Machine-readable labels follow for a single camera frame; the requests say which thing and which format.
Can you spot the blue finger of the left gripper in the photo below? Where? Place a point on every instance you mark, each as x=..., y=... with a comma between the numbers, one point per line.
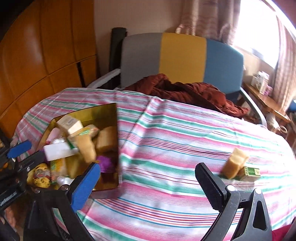
x=19, y=149
x=33, y=160

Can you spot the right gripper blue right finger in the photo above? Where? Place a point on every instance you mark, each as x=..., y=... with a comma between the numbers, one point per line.
x=213, y=187

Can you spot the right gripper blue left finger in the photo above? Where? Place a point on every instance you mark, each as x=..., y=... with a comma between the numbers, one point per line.
x=82, y=186

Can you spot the white foam sponge block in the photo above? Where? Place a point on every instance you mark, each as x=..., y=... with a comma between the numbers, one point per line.
x=58, y=151

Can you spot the yellow green snack packet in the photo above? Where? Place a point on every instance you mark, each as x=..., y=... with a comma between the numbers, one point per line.
x=82, y=139
x=58, y=168

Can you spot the yellow sponge block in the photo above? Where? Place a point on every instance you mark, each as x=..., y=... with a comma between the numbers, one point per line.
x=234, y=163
x=107, y=140

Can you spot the green small medicine box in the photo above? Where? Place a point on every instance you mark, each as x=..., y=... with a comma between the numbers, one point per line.
x=248, y=174

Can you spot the purple cloth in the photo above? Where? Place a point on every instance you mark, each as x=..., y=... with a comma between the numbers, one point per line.
x=106, y=164

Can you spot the small white plastic bag ball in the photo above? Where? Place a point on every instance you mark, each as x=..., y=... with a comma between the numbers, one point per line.
x=61, y=180

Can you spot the beige large medicine box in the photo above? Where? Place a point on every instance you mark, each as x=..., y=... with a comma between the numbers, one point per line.
x=69, y=124

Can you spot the person's hand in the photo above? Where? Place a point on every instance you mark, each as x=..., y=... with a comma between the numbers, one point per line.
x=10, y=217

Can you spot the gold metal tin box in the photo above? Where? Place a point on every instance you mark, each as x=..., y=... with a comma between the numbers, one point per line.
x=102, y=116

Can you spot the striped pink green bedspread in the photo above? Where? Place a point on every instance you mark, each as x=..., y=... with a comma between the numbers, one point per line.
x=160, y=144

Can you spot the wooden side table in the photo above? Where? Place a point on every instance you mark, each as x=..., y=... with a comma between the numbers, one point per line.
x=267, y=103

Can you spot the orange wooden wardrobe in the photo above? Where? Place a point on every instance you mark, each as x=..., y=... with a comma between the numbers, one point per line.
x=48, y=48

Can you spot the white boxes on table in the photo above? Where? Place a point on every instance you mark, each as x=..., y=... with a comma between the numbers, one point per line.
x=260, y=82

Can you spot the maroon crumpled jacket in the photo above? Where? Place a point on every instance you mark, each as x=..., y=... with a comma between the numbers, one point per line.
x=197, y=94

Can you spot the grey yellow blue chair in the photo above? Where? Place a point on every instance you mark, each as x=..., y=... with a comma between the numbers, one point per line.
x=182, y=58

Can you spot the pink striped curtain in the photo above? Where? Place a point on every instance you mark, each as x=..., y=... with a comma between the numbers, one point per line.
x=212, y=19

